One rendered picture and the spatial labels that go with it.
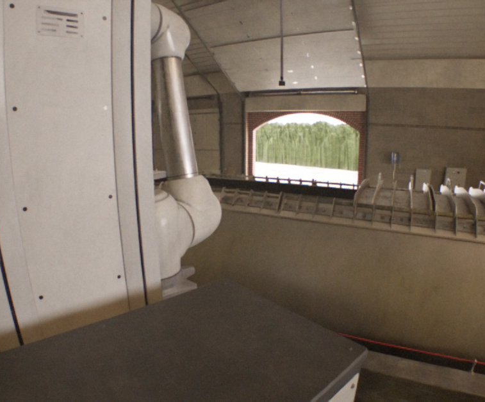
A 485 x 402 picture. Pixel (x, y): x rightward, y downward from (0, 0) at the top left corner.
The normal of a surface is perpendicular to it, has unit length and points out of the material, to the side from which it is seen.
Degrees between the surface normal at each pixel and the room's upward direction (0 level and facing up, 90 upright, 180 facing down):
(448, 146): 90
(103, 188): 90
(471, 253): 40
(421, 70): 90
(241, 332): 0
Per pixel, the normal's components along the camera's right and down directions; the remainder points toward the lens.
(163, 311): 0.00, -0.98
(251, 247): -0.38, -0.45
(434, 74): -0.48, 0.18
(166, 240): 0.73, 0.11
